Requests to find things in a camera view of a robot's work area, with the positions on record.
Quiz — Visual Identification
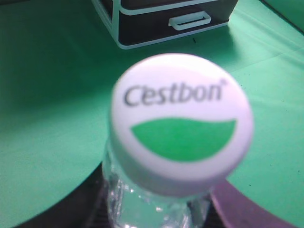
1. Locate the white drawer cabinet frame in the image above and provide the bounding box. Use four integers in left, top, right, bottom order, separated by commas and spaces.
91, 0, 238, 50

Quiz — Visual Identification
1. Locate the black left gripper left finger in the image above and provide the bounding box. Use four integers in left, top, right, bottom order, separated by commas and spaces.
0, 165, 109, 228

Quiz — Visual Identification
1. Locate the bottom purple translucent drawer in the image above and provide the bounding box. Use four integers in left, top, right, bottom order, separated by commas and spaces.
99, 0, 238, 46

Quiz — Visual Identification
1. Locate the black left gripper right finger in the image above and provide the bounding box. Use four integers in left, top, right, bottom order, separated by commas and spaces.
204, 181, 293, 228

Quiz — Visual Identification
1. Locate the clear water bottle white cap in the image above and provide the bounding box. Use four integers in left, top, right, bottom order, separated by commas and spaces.
102, 53, 254, 228

